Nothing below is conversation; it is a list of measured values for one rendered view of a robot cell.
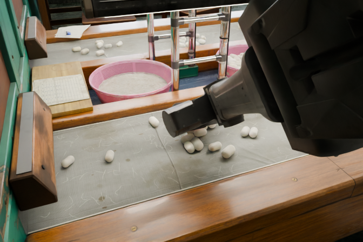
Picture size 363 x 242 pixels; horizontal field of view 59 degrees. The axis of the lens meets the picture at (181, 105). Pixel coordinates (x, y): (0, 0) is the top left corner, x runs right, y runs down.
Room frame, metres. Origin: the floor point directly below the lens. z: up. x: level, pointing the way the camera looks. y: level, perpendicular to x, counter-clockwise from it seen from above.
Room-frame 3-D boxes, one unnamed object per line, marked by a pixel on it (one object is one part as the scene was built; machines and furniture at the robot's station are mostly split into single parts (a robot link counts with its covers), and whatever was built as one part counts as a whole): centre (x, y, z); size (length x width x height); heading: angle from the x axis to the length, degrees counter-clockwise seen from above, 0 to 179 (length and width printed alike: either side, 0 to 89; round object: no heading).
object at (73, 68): (0.84, 0.36, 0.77); 0.33 x 0.15 x 0.01; 21
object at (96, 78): (0.92, 0.15, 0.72); 0.27 x 0.27 x 0.10
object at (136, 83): (0.92, 0.15, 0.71); 0.22 x 0.22 x 0.06
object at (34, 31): (1.14, 0.53, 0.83); 0.30 x 0.06 x 0.07; 21
